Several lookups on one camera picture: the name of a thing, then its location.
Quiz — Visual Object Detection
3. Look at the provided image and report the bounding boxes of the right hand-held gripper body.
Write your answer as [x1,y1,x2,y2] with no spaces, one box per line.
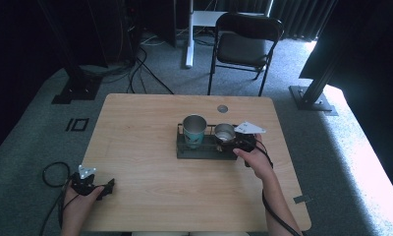
[232,121,267,153]

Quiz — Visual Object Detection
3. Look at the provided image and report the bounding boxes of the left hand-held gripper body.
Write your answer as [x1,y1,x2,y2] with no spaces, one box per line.
[70,164,104,198]

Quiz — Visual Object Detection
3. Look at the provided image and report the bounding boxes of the short steel cup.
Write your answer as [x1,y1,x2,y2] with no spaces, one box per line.
[213,123,237,146]

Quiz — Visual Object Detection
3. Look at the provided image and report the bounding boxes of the black wire basket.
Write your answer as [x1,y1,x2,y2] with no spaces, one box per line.
[176,123,243,160]

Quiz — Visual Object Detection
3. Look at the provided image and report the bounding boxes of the tall teal metal cup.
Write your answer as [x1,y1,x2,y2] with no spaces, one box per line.
[182,114,207,149]

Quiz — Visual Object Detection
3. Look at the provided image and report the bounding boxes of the person's left hand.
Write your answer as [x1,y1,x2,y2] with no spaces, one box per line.
[62,185,105,228]

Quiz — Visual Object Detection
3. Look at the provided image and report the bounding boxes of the person's right hand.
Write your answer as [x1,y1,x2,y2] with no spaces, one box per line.
[232,134,275,181]

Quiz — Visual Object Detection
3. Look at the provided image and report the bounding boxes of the black metal stand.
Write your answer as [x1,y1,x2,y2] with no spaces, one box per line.
[288,42,339,117]
[36,0,103,105]

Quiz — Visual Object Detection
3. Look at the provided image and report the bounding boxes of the black folding chair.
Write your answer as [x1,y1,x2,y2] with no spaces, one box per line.
[207,12,285,97]

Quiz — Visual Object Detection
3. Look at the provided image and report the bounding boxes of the dark curtain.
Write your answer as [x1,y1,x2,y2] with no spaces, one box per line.
[269,0,338,42]

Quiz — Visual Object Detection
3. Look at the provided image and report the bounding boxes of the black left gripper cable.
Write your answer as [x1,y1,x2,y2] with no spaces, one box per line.
[38,161,84,236]

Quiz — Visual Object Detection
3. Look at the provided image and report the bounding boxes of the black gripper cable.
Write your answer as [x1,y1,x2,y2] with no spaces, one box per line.
[38,161,84,236]
[247,137,305,236]

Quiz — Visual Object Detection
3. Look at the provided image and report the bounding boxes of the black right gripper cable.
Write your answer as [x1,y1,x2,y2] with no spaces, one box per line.
[247,137,305,236]

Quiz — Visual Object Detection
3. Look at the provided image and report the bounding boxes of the black floor cables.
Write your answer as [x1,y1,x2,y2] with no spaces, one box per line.
[80,32,175,95]

